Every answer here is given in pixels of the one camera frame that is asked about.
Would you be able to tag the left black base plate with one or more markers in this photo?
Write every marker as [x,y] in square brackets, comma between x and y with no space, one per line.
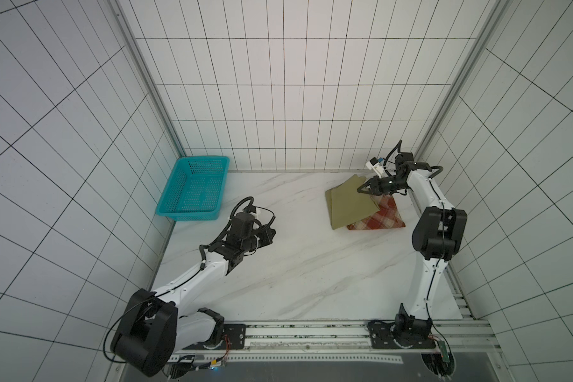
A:
[233,336]

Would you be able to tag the teal plastic basket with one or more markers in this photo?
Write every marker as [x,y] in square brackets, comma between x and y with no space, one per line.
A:
[195,188]

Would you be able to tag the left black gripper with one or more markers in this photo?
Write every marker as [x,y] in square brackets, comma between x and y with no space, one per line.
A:
[267,239]

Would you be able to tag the right electronics wiring board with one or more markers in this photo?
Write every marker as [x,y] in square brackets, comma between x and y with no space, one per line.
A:
[441,363]

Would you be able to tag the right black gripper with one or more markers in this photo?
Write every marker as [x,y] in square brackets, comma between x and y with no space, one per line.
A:
[380,185]

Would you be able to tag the electronics wiring board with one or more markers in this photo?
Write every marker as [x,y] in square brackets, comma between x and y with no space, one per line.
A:
[187,364]
[441,363]

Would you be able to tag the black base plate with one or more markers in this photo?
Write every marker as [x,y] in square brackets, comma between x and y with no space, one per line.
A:
[385,336]
[233,336]

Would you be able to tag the red plaid skirt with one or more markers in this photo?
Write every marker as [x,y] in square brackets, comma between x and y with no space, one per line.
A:
[387,217]

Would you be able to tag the aluminium mounting rail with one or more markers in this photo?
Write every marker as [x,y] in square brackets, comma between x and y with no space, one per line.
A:
[309,338]

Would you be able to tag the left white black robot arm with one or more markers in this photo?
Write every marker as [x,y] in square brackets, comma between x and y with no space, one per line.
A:
[155,324]

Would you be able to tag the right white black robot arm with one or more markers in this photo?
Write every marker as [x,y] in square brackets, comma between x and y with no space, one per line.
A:
[437,237]

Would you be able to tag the left electronics wiring board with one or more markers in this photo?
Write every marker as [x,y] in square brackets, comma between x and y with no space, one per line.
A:
[187,364]

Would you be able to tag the olive green skirt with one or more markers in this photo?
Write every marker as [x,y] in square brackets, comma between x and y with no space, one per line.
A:
[347,206]

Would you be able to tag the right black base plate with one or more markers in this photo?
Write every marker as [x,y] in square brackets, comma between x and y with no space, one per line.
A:
[385,336]

